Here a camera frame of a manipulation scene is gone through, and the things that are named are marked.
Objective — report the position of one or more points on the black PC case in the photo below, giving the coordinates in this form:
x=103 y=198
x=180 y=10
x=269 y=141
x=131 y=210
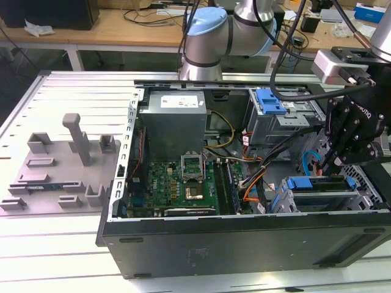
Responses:
x=244 y=247

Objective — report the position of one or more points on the small black box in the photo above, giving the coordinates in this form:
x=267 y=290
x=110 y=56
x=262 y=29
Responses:
x=310 y=24

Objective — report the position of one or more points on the RAM stick on rack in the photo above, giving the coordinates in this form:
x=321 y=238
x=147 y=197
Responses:
x=39 y=186

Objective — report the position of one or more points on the installed RAM stick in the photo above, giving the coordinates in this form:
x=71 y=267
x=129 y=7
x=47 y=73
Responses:
x=232 y=189

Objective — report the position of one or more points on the green motherboard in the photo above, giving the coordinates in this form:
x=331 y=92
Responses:
x=165 y=183

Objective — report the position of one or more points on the grey parts rack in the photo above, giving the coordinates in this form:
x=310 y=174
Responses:
x=61 y=171

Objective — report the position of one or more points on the flat silver device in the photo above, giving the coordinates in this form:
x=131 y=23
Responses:
x=331 y=15

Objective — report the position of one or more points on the grey power supply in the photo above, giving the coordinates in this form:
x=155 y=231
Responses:
x=171 y=128

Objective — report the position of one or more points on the clear plastic wrap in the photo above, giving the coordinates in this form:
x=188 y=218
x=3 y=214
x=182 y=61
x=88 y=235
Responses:
x=343 y=30

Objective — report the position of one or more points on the crumpled white paper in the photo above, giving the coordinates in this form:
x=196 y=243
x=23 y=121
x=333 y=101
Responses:
x=38 y=29

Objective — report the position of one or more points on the grey optical drive cage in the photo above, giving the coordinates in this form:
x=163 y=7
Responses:
x=275 y=128

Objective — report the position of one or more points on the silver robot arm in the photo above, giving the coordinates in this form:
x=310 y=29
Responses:
x=207 y=39

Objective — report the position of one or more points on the grey disk bay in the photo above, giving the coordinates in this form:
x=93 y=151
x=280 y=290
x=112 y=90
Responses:
x=363 y=198

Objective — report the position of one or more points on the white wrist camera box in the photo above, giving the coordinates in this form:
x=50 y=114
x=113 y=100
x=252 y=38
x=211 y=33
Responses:
x=327 y=65

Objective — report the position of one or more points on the hard disk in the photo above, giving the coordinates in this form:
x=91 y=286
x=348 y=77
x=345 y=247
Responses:
x=301 y=183

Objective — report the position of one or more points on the wooden desk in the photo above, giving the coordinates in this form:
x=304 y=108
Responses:
x=91 y=36

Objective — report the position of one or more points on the black graphics card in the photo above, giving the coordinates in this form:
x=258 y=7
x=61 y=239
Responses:
x=189 y=212

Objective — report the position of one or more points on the large black box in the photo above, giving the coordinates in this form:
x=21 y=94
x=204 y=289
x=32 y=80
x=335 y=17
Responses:
x=49 y=13

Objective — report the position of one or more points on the CPU socket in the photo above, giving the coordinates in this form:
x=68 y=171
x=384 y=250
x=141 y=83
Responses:
x=195 y=193

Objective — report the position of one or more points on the blue drive cage latch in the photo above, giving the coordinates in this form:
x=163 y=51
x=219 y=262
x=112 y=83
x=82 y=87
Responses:
x=268 y=100

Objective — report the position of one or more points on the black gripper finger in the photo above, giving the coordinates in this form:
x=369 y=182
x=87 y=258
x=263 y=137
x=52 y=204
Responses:
x=336 y=122
x=357 y=154

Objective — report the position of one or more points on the blue and white box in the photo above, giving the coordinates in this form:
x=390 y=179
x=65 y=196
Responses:
x=369 y=13

